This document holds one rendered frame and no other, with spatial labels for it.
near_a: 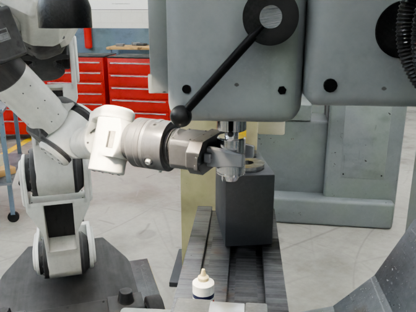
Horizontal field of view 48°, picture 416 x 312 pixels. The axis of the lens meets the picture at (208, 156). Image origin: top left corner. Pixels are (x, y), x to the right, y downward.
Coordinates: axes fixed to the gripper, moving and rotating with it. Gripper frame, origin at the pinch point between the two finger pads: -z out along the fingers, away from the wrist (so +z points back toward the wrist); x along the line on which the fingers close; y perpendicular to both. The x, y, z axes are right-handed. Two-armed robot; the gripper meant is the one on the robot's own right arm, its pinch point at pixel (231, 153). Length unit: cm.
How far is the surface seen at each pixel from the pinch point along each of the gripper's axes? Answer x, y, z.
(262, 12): -11.2, -22.3, -7.7
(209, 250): 28.6, 35.0, 15.6
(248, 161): 39.2, 13.8, 9.6
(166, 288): 133, 125, 85
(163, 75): -5.2, -12.8, 9.5
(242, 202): 31.3, 21.7, 8.1
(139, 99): 389, 74, 253
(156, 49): -5.5, -16.8, 10.5
